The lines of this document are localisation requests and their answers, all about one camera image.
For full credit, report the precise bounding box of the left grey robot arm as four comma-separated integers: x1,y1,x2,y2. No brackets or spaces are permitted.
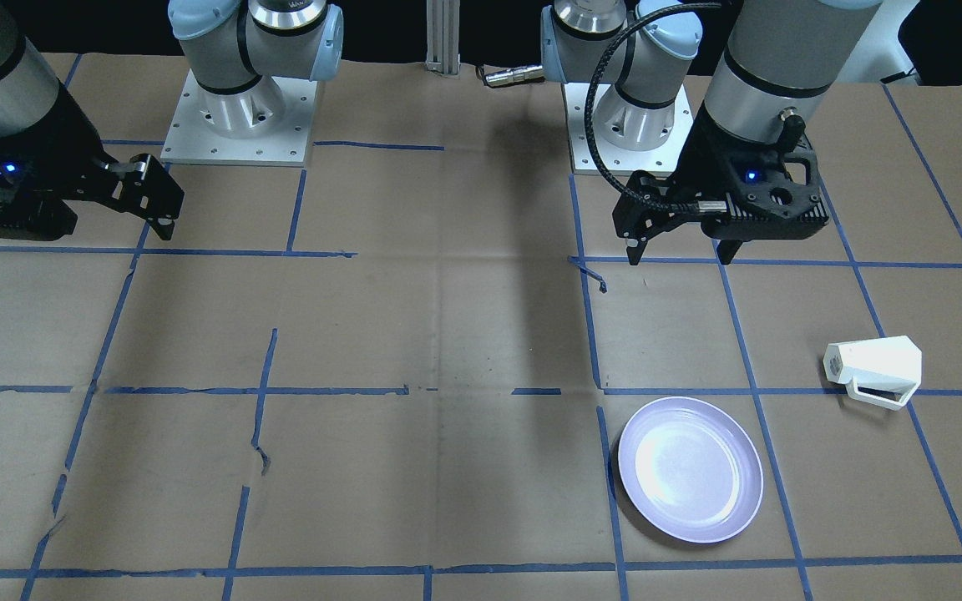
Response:
541,1,878,265

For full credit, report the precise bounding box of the aluminium extrusion post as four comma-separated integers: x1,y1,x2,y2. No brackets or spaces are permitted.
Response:
424,0,461,78

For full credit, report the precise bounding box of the white angular cup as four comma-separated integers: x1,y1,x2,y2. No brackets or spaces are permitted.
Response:
822,336,923,411

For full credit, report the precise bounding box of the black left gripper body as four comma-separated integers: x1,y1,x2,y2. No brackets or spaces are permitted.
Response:
612,108,831,242

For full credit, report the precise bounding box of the silver cable connector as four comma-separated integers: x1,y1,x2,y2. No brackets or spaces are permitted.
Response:
476,65,545,88

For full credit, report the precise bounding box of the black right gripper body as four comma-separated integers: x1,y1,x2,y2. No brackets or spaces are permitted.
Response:
0,87,185,242

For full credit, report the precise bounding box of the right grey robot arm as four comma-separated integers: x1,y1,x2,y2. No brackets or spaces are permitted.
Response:
0,1,344,242

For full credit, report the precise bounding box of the lavender round plate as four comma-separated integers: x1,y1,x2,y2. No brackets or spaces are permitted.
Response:
615,396,764,544

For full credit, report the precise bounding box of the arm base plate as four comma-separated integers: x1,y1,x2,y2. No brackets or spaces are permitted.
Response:
562,83,692,176
160,73,322,168

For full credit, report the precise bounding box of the black braided cable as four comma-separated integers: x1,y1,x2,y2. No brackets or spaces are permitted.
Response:
585,0,728,218

